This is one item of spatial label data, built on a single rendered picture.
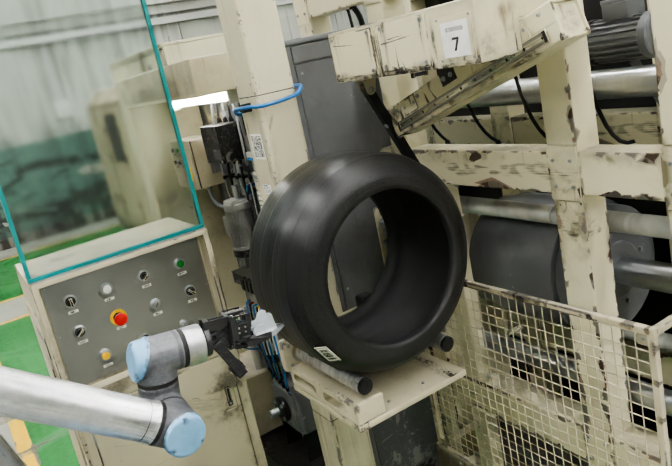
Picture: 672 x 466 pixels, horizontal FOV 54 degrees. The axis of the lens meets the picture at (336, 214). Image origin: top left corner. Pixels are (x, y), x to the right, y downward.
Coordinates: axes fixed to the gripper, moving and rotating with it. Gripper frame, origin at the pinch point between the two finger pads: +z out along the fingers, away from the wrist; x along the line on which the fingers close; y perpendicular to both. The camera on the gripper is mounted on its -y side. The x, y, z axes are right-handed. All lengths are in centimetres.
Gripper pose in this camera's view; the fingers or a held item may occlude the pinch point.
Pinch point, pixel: (279, 328)
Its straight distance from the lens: 168.8
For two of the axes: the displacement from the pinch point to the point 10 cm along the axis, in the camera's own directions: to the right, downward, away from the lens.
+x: -5.3, -0.9, 8.5
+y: -1.0, -9.8, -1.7
